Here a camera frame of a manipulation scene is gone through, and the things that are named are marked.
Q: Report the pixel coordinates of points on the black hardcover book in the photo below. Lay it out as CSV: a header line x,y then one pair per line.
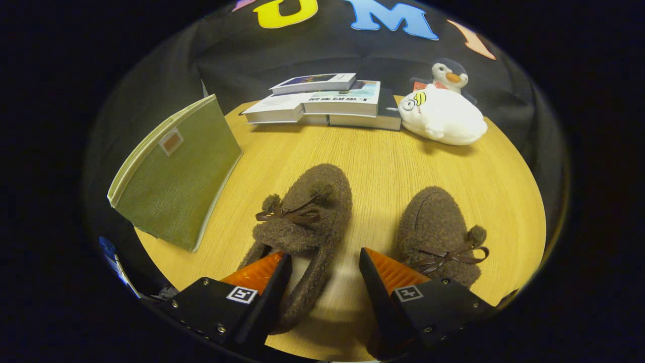
x,y
390,108

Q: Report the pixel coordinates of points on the white seal plush toy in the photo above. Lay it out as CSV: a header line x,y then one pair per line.
x,y
448,121

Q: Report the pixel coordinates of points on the grey penguin plush toy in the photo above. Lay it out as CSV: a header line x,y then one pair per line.
x,y
450,70

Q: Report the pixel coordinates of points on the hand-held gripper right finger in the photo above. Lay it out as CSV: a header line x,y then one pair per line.
x,y
378,297

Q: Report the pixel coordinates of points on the black backdrop cloth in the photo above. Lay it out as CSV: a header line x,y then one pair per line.
x,y
227,55

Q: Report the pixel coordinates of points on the brown fuzzy shoe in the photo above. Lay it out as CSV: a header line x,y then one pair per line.
x,y
433,222
312,222

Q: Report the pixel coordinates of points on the green fabric storage box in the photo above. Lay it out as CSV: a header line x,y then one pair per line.
x,y
176,186

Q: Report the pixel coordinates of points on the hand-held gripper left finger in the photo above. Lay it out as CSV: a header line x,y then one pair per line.
x,y
272,297

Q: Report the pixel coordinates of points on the white paperback book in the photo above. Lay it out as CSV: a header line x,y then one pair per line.
x,y
272,108

